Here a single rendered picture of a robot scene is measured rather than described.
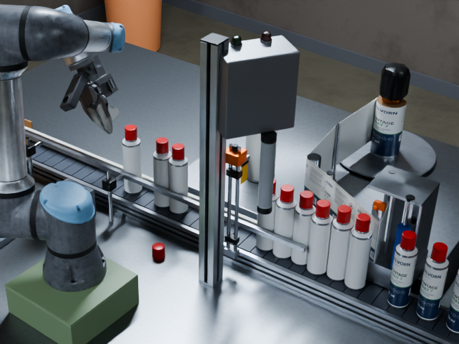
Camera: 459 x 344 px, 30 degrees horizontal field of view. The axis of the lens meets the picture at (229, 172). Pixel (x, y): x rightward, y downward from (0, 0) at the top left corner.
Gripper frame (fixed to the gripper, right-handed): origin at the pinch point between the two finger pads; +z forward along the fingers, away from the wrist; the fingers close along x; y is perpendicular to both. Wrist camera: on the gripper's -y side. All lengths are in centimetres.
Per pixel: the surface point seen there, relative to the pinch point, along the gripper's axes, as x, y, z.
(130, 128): -8.9, 0.3, 1.3
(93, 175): 13.8, -0.3, 11.8
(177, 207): -14.6, -1.7, 25.2
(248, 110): -62, -14, 1
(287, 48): -71, -5, -8
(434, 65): 47, 278, 76
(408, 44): 58, 279, 61
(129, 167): -3.6, -1.5, 11.4
